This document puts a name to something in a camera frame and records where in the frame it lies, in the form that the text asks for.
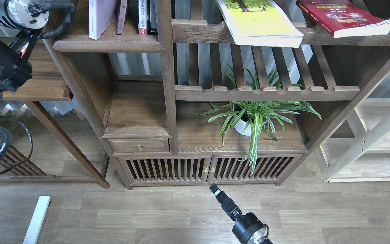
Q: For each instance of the dark upright book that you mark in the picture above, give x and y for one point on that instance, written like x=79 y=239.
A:
x=153 y=18

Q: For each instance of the dark wooden side table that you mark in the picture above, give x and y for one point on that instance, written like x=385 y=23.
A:
x=48 y=84

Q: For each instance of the light wooden shelf unit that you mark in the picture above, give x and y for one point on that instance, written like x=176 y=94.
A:
x=359 y=151

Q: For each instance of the green spider plant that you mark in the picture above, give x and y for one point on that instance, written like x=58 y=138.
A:
x=258 y=115

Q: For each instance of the red white upright book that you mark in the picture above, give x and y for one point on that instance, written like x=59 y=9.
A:
x=143 y=17

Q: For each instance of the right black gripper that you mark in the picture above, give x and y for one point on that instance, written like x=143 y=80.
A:
x=248 y=229

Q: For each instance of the dark slatted wooden rack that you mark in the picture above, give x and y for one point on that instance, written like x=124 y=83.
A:
x=16 y=167

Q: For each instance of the yellow green book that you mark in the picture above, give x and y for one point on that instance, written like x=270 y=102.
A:
x=259 y=23

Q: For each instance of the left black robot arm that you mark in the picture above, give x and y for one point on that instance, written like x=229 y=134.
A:
x=34 y=20

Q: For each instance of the dark wooden bookshelf cabinet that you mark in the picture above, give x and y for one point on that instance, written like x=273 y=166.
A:
x=149 y=89

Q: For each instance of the white plant pot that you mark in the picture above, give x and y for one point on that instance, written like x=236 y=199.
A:
x=241 y=126

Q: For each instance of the white and purple book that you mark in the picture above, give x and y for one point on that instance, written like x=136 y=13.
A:
x=100 y=15

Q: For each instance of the white bar on floor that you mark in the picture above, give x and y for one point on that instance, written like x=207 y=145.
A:
x=37 y=220

